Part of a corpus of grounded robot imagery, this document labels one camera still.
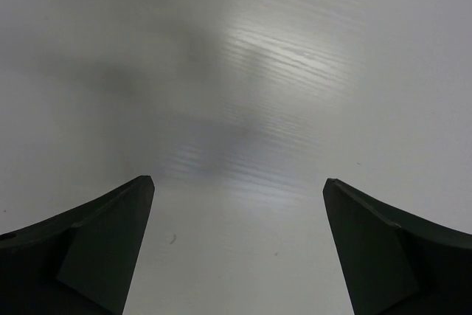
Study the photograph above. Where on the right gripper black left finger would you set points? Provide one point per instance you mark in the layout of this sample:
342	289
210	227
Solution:
80	261

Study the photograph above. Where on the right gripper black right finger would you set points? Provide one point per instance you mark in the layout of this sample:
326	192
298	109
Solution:
395	262

